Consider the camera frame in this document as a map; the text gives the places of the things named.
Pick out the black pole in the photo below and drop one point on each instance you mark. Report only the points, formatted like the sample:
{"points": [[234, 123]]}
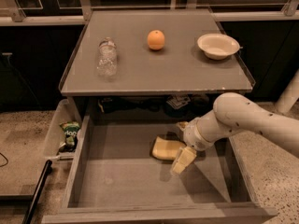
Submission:
{"points": [[39, 187]]}

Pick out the grey metal railing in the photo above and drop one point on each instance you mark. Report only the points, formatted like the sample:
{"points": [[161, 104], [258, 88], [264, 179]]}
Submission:
{"points": [[78, 11]]}

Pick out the dark clutter inside cabinet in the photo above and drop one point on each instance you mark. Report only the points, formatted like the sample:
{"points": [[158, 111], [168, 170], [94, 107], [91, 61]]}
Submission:
{"points": [[174, 106]]}

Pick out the orange fruit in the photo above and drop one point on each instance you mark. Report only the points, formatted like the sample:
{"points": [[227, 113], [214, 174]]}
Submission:
{"points": [[156, 40]]}

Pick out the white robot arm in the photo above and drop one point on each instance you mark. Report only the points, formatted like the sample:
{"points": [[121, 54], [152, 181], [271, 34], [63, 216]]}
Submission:
{"points": [[233, 113]]}

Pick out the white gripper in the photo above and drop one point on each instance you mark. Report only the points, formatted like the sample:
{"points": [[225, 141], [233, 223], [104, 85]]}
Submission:
{"points": [[192, 137]]}

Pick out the green snack bag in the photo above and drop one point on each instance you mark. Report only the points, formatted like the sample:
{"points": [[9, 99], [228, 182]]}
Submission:
{"points": [[70, 130]]}

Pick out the grey cabinet counter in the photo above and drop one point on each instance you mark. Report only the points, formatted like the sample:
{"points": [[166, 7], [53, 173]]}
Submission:
{"points": [[180, 67]]}

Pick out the yellow sponge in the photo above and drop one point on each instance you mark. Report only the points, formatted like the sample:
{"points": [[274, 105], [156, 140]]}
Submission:
{"points": [[166, 150]]}

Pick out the grey open top drawer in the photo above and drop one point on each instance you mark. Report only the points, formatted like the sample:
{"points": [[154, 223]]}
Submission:
{"points": [[115, 180]]}

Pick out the clear plastic water bottle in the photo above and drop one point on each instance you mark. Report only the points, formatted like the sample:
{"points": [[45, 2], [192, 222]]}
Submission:
{"points": [[107, 62]]}

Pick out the clear plastic storage bin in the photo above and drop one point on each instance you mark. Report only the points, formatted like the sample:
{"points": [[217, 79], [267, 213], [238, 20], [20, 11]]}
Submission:
{"points": [[55, 135]]}

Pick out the white bowl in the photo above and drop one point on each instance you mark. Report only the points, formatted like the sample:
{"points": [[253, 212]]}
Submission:
{"points": [[217, 46]]}

